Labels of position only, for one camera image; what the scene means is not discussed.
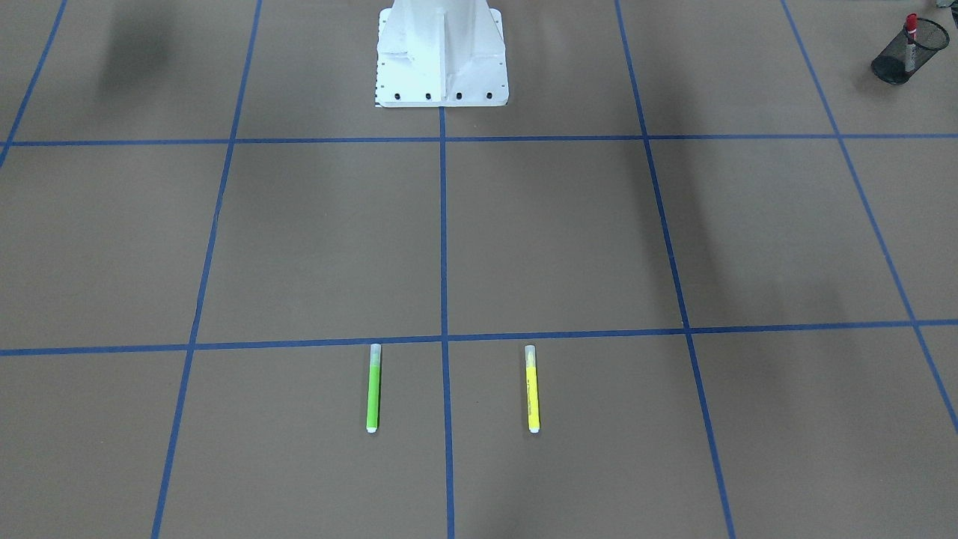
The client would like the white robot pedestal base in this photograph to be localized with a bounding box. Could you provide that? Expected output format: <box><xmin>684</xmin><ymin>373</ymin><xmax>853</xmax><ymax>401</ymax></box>
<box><xmin>374</xmin><ymin>1</ymin><xmax>510</xmax><ymax>107</ymax></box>

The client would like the red whiteboard marker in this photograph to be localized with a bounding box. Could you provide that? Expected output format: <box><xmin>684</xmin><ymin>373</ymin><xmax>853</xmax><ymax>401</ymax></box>
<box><xmin>903</xmin><ymin>13</ymin><xmax>919</xmax><ymax>78</ymax></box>

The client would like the green highlighter pen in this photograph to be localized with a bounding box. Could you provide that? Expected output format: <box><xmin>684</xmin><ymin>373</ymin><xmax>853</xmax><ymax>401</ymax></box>
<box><xmin>365</xmin><ymin>344</ymin><xmax>381</xmax><ymax>434</ymax></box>

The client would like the brown paper table mat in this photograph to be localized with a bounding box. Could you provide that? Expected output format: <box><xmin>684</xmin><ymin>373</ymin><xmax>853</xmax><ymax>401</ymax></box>
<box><xmin>2</xmin><ymin>1</ymin><xmax>956</xmax><ymax>538</ymax></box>

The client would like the black mesh cup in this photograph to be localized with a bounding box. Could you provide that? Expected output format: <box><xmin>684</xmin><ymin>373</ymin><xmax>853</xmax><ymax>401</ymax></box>
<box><xmin>871</xmin><ymin>13</ymin><xmax>951</xmax><ymax>85</ymax></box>

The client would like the yellow highlighter pen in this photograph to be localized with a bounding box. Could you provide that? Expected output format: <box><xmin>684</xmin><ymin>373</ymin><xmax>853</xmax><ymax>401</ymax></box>
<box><xmin>524</xmin><ymin>344</ymin><xmax>541</xmax><ymax>434</ymax></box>

